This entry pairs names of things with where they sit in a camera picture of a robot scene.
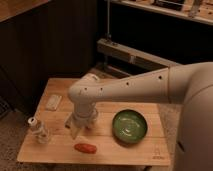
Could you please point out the grey rectangular sponge block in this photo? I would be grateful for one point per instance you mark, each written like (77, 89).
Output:
(68, 121)

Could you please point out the clear glass bottle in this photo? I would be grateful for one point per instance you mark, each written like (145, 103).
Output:
(39, 130)

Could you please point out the green ceramic bowl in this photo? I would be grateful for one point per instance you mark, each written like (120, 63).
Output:
(129, 126)

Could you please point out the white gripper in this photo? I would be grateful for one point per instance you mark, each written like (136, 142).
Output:
(84, 116)

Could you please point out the wooden background shelf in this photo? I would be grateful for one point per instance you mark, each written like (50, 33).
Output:
(200, 11)

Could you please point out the wooden table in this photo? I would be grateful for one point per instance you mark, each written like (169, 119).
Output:
(152, 150)

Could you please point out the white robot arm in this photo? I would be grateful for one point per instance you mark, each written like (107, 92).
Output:
(190, 85)

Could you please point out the grey metal bench frame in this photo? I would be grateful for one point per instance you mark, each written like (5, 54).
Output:
(127, 54)

